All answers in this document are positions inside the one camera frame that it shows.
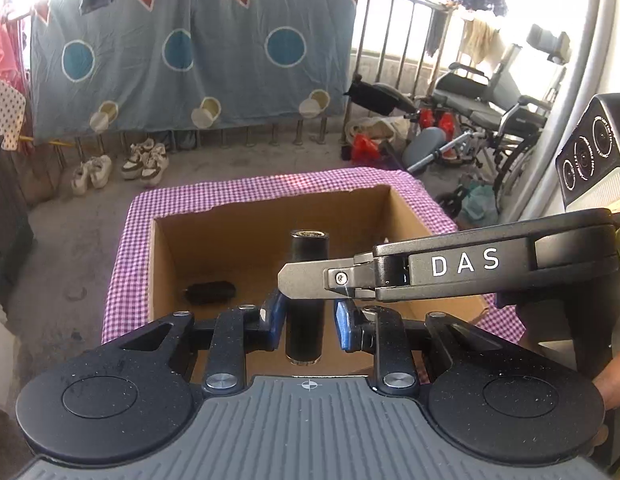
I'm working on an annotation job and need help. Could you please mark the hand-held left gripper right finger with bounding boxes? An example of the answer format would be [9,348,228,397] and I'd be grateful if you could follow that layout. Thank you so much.
[333,299,521,397]

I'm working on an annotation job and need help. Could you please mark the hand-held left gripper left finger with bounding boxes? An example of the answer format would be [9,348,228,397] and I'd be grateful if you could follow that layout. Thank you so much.
[105,291,289,395]

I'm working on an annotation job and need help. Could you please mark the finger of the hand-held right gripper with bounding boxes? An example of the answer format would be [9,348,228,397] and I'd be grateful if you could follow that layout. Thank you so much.
[277,255,378,302]

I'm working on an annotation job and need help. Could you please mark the black cylinder bottle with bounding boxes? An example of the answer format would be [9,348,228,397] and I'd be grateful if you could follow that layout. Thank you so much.
[285,229,331,366]

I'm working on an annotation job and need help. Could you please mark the cardboard box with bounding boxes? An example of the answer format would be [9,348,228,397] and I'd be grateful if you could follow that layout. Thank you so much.
[147,184,490,378]

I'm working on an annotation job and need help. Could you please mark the person's right forearm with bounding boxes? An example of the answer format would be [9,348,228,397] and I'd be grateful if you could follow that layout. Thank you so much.
[592,360,620,411]

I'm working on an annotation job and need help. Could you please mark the small black object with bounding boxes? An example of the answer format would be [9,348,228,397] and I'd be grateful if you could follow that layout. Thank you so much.
[184,280,238,306]

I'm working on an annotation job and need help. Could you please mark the green plastic bag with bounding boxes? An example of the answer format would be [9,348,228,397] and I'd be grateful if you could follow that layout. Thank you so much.
[460,182,498,223]

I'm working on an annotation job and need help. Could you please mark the red plastic bag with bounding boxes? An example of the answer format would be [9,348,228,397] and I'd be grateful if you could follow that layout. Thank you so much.
[352,134,375,161]

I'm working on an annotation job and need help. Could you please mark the purple checked tablecloth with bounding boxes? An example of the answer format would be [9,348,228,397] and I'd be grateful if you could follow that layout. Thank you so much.
[101,167,528,346]

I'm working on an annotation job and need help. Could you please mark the kids tricycle grey seat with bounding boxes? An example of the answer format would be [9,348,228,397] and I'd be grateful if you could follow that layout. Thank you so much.
[402,107,490,176]

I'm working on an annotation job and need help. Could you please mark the beige bag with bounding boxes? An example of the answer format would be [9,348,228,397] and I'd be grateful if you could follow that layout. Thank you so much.
[345,116,405,146]

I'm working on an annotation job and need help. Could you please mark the wheelchair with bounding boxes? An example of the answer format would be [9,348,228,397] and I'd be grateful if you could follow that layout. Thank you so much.
[430,22,573,211]

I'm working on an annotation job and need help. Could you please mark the white brown sneaker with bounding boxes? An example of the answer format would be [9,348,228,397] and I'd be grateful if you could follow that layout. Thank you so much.
[140,143,169,188]
[121,139,155,180]

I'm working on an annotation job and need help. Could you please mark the black padded seat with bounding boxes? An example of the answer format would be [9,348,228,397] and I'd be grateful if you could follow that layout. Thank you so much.
[344,75,415,116]

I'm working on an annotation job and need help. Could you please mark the blue blanket with shapes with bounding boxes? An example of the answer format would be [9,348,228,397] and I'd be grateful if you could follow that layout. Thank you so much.
[29,0,363,137]

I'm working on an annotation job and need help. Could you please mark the beige hanging towel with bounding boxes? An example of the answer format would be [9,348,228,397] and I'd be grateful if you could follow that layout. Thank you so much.
[462,17,498,63]

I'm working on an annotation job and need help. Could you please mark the dark cloth on railing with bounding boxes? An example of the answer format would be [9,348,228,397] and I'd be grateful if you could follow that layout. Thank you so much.
[425,10,448,58]

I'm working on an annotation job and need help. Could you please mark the metal balcony railing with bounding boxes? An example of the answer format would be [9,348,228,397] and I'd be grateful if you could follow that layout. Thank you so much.
[352,0,465,101]

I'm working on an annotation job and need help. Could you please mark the dark cabinet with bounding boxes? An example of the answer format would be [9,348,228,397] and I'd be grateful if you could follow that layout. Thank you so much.
[0,135,38,306]

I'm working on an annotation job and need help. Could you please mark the yellow pole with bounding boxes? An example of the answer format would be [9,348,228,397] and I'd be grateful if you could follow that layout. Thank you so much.
[20,135,73,148]

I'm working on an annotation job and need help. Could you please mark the white polka dot cloth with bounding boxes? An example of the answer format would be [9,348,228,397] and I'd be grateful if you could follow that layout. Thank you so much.
[0,74,27,151]

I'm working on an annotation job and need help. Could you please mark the pink hanging clothes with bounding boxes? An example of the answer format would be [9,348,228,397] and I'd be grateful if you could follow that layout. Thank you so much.
[0,5,28,91]

